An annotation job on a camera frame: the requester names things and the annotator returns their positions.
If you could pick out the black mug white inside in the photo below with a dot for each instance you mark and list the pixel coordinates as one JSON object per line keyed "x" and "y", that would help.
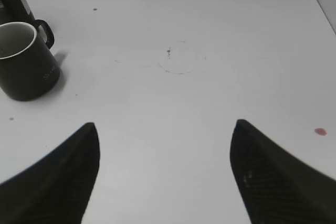
{"x": 28, "y": 68}

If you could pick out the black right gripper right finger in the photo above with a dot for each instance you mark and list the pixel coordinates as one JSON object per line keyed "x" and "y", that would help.
{"x": 275, "y": 186}

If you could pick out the dark red wine bottle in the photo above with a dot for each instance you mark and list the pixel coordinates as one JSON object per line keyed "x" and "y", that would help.
{"x": 16, "y": 11}

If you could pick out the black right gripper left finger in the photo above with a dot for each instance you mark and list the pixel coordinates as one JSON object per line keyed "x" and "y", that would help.
{"x": 57, "y": 188}

